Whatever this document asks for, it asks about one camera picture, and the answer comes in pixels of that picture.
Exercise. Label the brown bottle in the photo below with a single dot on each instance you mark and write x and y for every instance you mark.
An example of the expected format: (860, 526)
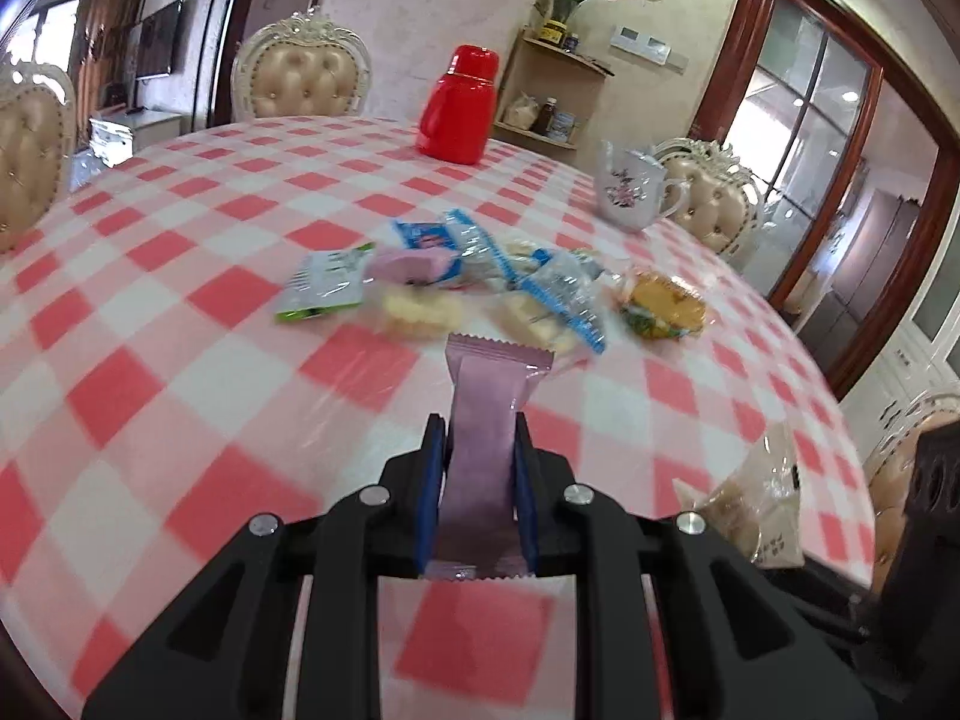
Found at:
(550, 116)

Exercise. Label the cream tufted chair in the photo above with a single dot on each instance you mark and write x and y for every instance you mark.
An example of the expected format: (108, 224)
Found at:
(892, 480)
(712, 195)
(30, 157)
(300, 75)

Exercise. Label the pink snack packet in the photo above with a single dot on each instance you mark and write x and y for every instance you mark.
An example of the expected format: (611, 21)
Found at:
(480, 450)

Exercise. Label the small purple snack packet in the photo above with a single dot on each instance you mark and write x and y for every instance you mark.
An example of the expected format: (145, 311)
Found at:
(416, 266)

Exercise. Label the green white snack packet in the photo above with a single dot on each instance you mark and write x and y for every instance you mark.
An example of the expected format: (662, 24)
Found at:
(322, 281)

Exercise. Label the white television cabinet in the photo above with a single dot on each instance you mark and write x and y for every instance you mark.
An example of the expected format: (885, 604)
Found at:
(135, 127)

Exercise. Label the red white checked tablecloth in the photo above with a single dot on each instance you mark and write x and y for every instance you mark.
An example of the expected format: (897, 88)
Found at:
(187, 360)

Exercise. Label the clear rice cracker packet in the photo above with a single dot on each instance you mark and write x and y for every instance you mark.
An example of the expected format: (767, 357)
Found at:
(412, 311)

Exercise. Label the yellow label jar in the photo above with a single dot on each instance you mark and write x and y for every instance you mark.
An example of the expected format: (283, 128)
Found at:
(553, 31)

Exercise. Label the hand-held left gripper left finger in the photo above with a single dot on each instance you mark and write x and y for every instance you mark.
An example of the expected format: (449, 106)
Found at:
(431, 499)

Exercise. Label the yellow sandwich cake packet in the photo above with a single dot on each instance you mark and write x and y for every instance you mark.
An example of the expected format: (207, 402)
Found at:
(667, 307)

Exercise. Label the wooden wall shelf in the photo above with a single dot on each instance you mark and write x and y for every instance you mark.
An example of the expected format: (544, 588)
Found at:
(525, 67)

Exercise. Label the blue striped clear packet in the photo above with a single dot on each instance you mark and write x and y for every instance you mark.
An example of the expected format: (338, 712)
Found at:
(476, 247)

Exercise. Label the wall television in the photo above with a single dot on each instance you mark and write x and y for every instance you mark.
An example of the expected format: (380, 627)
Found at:
(161, 37)

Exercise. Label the blue snack packet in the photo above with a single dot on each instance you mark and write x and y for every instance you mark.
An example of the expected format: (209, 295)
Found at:
(424, 235)

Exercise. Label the brown wooden door frame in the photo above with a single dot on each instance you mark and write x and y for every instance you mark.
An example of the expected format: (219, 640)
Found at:
(739, 60)

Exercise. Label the white floral pitcher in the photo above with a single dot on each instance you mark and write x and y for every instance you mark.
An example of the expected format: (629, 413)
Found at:
(630, 191)

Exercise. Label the red thermos jug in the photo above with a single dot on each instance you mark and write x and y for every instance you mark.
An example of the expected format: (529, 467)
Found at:
(454, 112)

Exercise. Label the clear plastic bag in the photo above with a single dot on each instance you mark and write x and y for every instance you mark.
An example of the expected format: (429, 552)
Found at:
(765, 517)

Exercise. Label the blue trim cracker packet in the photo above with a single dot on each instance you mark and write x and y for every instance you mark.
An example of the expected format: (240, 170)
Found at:
(559, 300)

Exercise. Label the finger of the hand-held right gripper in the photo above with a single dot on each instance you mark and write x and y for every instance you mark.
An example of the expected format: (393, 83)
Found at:
(825, 586)

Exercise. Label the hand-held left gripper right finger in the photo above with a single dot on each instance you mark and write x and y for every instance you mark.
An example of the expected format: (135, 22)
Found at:
(526, 502)

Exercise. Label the white wall switch panel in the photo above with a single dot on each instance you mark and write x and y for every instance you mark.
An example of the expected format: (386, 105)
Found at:
(637, 41)

